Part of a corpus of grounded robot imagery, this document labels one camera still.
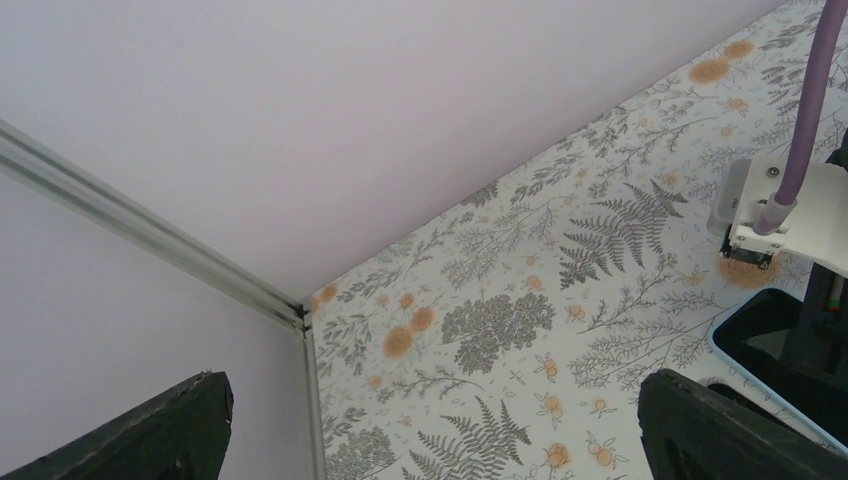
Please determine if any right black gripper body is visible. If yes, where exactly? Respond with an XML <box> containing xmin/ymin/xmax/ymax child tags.
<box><xmin>778</xmin><ymin>125</ymin><xmax>848</xmax><ymax>392</ymax></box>

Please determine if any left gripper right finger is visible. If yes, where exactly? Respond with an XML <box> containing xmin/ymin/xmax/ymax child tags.
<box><xmin>638</xmin><ymin>369</ymin><xmax>847</xmax><ymax>479</ymax></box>

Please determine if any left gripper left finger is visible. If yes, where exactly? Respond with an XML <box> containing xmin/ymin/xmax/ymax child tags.
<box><xmin>1</xmin><ymin>371</ymin><xmax>234</xmax><ymax>479</ymax></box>

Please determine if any phone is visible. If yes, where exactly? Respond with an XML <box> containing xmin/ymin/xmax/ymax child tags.
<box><xmin>708</xmin><ymin>288</ymin><xmax>847</xmax><ymax>454</ymax></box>

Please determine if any floral patterned table mat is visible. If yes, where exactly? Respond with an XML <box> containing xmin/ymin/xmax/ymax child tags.
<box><xmin>311</xmin><ymin>1</ymin><xmax>823</xmax><ymax>479</ymax></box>

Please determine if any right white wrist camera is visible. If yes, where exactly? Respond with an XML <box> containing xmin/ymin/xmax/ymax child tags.
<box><xmin>707</xmin><ymin>157</ymin><xmax>847</xmax><ymax>277</ymax></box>

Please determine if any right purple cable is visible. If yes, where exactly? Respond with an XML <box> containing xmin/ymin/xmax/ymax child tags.
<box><xmin>752</xmin><ymin>0</ymin><xmax>848</xmax><ymax>237</ymax></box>

